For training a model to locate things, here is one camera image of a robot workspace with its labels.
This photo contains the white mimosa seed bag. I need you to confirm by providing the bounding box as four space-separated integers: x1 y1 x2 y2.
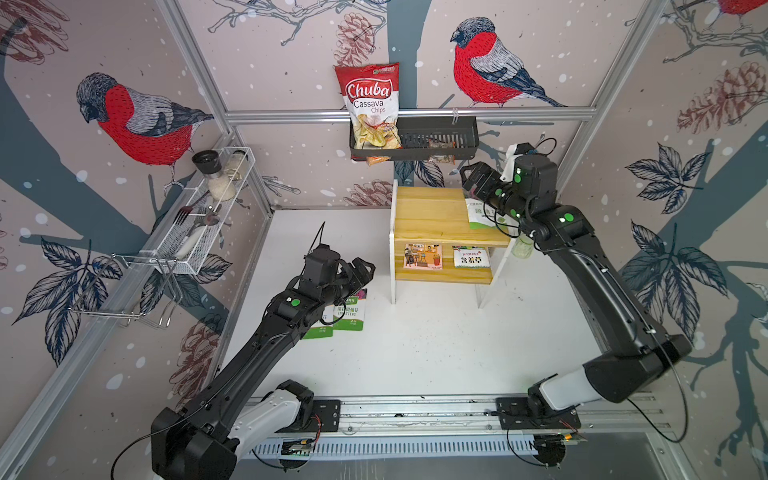
465 198 510 229

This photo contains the fork in wire rack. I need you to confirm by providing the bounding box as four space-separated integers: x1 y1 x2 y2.
173 191 210 225

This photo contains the white seed packet lower shelf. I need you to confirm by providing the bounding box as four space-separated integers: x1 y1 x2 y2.
453 246 490 269

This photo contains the wooden two-tier shelf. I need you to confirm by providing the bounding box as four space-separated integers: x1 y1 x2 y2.
388 182 514 308

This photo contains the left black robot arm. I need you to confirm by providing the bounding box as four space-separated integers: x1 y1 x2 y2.
151 244 375 479

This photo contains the white wire wall rack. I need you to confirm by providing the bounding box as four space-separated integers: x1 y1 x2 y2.
116 146 255 276

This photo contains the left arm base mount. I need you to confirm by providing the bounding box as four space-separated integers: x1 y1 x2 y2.
263 380 341 433

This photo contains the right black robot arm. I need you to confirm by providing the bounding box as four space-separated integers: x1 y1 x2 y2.
460 151 692 418

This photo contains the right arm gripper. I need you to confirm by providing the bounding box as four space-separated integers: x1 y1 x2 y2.
457 163 531 229

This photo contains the black lid grinder bottle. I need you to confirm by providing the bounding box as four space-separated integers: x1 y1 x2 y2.
192 150 236 202

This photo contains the green seed bag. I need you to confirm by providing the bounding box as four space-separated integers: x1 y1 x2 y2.
332 288 368 332
303 306 335 340

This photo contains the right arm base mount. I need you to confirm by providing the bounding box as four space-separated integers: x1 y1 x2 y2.
495 380 581 431

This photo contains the black wall basket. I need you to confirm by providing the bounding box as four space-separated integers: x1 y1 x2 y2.
349 116 479 162

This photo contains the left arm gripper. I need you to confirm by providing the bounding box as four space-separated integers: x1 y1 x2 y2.
320 255 377 307

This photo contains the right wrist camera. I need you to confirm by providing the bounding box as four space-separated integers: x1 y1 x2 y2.
500 142 534 182

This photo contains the picture seed packet lower shelf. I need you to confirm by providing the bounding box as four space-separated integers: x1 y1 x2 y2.
403 243 443 271

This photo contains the red Chuba cassava chips bag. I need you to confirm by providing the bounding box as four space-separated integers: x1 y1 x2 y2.
335 63 402 150

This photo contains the green glass cup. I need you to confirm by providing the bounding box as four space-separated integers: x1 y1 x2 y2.
512 234 535 259

